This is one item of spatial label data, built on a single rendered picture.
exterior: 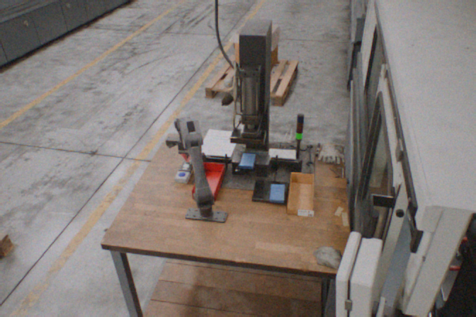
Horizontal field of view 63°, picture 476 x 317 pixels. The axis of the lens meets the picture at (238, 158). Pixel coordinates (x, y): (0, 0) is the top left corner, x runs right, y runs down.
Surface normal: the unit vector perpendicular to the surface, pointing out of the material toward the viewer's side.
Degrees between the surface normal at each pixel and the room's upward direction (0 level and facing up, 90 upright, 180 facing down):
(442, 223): 90
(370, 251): 7
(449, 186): 0
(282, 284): 0
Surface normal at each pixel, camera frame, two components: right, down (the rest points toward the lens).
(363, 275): -0.13, -0.84
